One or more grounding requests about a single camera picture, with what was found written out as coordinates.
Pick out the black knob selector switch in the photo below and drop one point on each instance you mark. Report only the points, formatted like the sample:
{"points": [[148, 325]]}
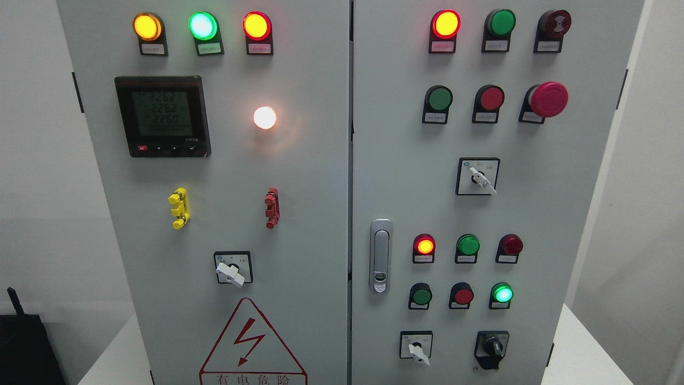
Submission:
{"points": [[491, 347]]}

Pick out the red terminal connector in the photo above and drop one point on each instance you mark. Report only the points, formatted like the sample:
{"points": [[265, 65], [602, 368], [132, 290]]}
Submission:
{"points": [[272, 211]]}

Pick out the red lit indicator lower left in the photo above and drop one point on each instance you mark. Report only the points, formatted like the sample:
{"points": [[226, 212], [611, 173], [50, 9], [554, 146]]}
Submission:
{"points": [[424, 247]]}

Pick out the white lit indicator lamp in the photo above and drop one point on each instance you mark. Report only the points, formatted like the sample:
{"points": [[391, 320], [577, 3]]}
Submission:
{"points": [[265, 117]]}

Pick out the green push button lower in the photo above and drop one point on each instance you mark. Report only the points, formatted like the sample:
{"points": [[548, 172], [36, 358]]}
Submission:
{"points": [[420, 296]]}

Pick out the green push button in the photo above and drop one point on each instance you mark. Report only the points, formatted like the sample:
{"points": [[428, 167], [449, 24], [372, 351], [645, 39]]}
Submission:
{"points": [[420, 296], [437, 101]]}

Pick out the green push button upper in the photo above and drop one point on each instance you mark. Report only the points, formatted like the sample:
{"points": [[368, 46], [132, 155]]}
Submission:
{"points": [[437, 101]]}

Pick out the green indicator lower middle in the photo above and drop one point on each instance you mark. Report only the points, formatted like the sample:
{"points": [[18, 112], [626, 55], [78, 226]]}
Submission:
{"points": [[466, 250]]}

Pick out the left grey cabinet door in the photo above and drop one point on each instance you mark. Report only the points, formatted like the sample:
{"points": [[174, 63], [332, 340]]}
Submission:
{"points": [[300, 266]]}

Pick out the grey cabinet door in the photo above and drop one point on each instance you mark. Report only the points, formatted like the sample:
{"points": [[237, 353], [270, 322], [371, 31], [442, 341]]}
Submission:
{"points": [[406, 171], [300, 266]]}

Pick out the right grey cabinet door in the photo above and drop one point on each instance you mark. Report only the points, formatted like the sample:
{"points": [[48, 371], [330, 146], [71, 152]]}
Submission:
{"points": [[406, 171]]}

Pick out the red push button lower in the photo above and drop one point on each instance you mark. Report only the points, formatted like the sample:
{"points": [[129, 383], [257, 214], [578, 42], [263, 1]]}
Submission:
{"points": [[461, 296]]}

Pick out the red push button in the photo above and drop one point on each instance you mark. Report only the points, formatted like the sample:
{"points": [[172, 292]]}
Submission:
{"points": [[489, 98], [461, 296]]}

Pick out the yellow terminal connector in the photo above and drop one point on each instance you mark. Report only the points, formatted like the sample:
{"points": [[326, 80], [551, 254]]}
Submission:
{"points": [[180, 207]]}

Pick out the red push button upper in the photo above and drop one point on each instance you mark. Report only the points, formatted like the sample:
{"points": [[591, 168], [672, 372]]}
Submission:
{"points": [[489, 98]]}

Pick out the red indicator lower right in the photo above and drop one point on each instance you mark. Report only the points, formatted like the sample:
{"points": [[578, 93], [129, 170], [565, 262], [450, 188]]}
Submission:
{"points": [[509, 249]]}

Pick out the red electrical hazard warning sign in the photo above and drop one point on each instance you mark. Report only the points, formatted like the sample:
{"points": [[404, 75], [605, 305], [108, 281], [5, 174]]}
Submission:
{"points": [[250, 351]]}

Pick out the red lit indicator light left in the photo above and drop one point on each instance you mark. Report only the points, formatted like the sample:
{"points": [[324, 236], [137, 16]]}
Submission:
{"points": [[257, 27]]}

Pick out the green indicator bottom right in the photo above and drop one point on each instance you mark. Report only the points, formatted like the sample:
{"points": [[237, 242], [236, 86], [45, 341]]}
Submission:
{"points": [[500, 296]]}

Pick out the black digital power meter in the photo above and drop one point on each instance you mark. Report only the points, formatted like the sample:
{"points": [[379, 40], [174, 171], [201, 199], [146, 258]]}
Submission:
{"points": [[164, 116]]}

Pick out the red lit indicator top right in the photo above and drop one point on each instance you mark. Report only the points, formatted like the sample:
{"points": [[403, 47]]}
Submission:
{"points": [[444, 26]]}

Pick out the green lit indicator light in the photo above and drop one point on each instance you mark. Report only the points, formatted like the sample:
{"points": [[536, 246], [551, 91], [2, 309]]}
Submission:
{"points": [[206, 34]]}

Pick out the red emergency stop button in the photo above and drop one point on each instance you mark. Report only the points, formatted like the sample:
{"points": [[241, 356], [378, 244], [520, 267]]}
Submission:
{"points": [[543, 101]]}

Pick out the green indicator top right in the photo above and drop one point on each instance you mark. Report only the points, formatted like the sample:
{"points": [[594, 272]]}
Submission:
{"points": [[498, 26]]}

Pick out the yellow indicator light top left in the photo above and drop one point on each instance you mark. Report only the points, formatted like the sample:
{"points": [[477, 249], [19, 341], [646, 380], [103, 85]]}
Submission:
{"points": [[151, 34]]}

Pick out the dark red buzzer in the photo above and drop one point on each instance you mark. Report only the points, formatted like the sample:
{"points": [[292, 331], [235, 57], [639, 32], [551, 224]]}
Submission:
{"points": [[551, 28]]}

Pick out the black device with antenna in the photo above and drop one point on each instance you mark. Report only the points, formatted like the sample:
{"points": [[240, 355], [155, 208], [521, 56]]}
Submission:
{"points": [[27, 356]]}

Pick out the silver door latch handle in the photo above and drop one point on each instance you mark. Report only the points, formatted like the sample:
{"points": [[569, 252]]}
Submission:
{"points": [[381, 232]]}

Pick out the left white selector switch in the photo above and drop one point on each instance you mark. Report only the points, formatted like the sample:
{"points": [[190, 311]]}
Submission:
{"points": [[233, 267]]}

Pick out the white selector switch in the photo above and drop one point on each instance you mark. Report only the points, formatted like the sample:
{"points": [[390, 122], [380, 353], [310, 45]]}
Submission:
{"points": [[233, 267], [477, 176], [416, 345]]}

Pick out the upper right white selector switch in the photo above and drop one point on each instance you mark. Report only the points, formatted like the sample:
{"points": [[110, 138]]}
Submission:
{"points": [[477, 176]]}

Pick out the bottom white selector switch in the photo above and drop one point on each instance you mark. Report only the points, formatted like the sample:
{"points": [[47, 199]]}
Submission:
{"points": [[416, 345]]}

